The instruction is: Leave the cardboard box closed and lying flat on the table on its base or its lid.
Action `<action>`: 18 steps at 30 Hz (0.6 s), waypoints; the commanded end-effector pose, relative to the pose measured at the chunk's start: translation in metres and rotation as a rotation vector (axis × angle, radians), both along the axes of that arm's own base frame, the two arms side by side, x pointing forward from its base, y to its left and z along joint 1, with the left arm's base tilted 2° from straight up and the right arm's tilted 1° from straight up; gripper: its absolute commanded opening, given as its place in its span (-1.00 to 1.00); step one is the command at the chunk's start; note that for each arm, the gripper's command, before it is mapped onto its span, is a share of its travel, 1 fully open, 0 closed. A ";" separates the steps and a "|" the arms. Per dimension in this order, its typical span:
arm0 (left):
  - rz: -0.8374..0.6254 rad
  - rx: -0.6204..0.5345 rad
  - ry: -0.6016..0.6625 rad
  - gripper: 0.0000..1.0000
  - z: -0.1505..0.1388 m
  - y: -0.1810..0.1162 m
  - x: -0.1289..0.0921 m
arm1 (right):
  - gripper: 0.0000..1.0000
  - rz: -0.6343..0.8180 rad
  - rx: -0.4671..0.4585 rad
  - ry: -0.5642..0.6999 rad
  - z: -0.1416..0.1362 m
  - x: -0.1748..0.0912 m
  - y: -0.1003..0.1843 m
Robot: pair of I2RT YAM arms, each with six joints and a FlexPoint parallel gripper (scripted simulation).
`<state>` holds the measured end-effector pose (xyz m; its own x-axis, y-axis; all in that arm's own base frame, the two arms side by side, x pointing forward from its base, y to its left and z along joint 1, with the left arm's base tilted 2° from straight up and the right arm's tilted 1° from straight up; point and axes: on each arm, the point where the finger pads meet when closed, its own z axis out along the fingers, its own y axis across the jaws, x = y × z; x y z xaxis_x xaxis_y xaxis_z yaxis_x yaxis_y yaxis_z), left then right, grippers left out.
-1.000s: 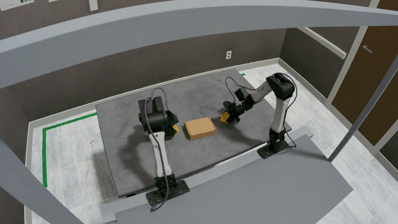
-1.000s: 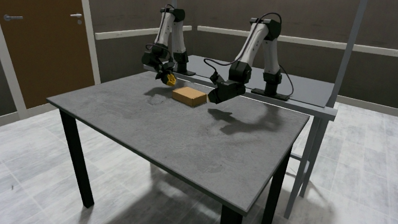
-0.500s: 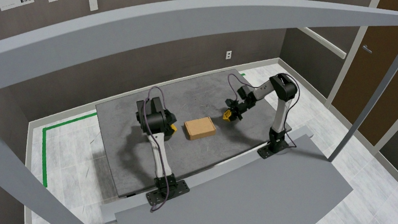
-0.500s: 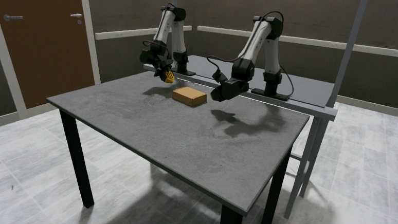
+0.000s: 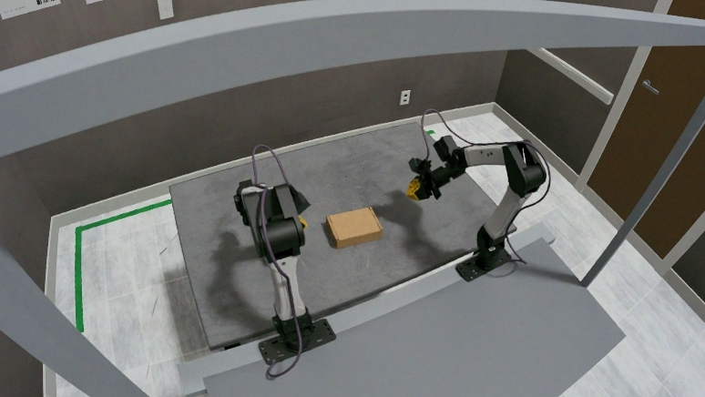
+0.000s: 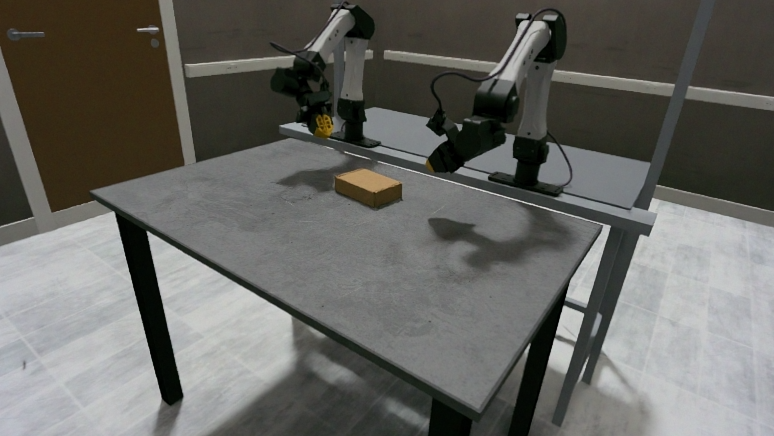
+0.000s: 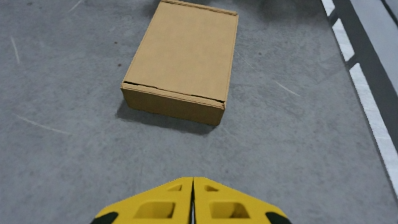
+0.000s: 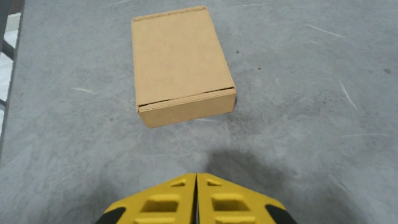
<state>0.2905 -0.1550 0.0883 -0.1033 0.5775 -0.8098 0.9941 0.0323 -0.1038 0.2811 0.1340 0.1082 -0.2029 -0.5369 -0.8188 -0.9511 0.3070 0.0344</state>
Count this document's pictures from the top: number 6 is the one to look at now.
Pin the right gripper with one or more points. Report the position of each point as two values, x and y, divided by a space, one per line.
321 124

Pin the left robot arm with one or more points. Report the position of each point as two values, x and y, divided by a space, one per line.
494 103

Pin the brown cardboard box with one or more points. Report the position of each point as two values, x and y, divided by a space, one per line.
368 187

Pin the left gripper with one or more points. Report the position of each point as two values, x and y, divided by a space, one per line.
446 156

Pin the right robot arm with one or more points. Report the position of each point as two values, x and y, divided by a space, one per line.
286 81

